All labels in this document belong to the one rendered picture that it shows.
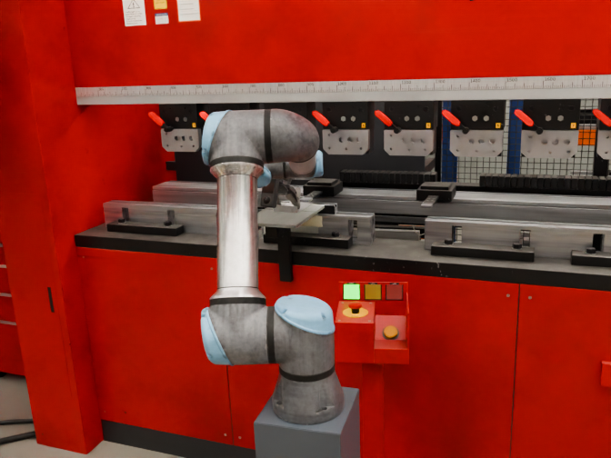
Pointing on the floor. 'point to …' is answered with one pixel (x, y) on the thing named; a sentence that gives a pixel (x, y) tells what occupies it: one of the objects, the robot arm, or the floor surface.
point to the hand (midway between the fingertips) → (288, 207)
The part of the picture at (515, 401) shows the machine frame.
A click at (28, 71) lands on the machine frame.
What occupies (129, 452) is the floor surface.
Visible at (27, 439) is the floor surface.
